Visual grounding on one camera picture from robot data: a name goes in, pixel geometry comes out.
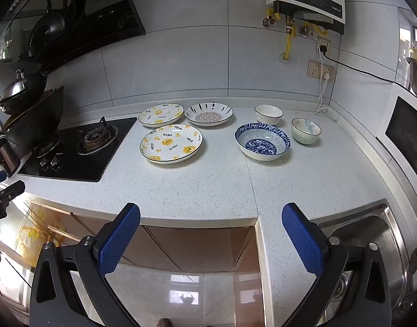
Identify yellow gas hose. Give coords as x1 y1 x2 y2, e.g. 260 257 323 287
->
283 24 296 62

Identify plain white bowl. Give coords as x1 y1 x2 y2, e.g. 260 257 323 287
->
254 104 284 125

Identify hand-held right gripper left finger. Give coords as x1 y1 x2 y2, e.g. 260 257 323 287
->
27 202 143 327

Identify yellow bear print plate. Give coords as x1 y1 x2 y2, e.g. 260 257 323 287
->
139 123 204 165
138 103 184 125

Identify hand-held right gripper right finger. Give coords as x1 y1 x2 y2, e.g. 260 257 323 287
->
281 202 393 327

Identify mandala pattern plate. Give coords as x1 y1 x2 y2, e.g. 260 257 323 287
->
184 102 234 127

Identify brown kitchen cabinet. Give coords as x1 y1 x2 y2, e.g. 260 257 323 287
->
0 191 262 317

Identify large black wok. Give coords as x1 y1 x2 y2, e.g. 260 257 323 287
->
0 85 65 157

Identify white power cable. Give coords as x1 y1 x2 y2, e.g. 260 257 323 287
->
315 71 340 123

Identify black glass range hood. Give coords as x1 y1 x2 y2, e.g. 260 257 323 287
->
0 0 146 74

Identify yellow plastic bag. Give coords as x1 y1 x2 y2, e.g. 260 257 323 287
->
18 208 71 270

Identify black gas stove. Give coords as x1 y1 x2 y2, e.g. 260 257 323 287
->
18 117 138 183

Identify water heater pipe fittings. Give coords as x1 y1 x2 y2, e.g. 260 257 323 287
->
262 7 333 39

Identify small black wok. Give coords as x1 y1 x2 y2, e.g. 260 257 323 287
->
0 75 48 116

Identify blue patterned plate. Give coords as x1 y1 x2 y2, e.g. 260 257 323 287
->
234 123 292 161

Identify beige wall outlet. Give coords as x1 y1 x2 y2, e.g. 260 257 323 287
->
308 59 336 80

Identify steel wok lid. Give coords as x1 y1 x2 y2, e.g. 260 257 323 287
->
0 69 47 101

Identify stainless steel sink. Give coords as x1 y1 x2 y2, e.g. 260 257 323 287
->
317 199 417 327

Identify wall outlet with black plug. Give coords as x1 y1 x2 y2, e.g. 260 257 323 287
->
316 37 332 55

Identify white bowl blue leaf print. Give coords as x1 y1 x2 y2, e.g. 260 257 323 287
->
291 117 322 144

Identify black power cable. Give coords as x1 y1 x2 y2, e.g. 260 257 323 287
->
319 44 410 91

